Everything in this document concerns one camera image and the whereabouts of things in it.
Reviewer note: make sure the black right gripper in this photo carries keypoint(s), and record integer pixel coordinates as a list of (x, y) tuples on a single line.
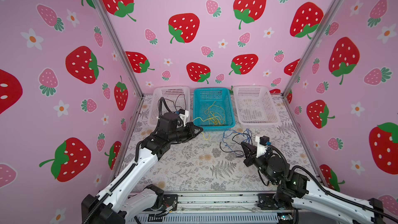
[(249, 159)]

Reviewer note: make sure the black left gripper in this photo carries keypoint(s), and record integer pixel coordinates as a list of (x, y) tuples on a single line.
[(188, 127)]

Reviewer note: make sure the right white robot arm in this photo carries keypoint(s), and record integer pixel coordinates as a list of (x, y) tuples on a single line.
[(297, 189)]

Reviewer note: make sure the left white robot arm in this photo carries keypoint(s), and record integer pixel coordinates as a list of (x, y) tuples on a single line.
[(113, 204)]

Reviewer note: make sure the teal plastic basket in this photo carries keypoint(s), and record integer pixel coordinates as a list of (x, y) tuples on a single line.
[(213, 109)]

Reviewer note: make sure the left white plastic basket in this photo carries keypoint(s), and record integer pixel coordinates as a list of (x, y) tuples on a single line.
[(176, 97)]

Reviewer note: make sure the white plastic basket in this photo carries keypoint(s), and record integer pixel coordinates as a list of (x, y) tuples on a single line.
[(176, 97), (255, 106)]

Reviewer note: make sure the right white plastic basket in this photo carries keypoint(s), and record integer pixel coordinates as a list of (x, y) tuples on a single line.
[(255, 106)]

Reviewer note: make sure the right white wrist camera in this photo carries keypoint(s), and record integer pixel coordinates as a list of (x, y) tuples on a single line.
[(262, 144)]

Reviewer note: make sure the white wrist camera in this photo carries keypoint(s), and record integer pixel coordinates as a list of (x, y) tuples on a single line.
[(183, 115), (262, 144)]

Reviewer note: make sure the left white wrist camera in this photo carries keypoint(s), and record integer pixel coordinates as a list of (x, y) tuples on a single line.
[(183, 115)]

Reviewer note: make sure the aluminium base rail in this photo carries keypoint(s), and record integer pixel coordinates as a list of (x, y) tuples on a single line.
[(223, 208)]

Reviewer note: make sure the left aluminium corner post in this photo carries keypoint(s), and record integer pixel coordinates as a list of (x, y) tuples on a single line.
[(120, 9)]

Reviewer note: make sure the aluminium corner post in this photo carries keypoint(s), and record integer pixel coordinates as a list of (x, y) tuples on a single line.
[(328, 17), (120, 9)]

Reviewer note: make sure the right aluminium corner post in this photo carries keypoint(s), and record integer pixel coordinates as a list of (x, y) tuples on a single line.
[(328, 17)]

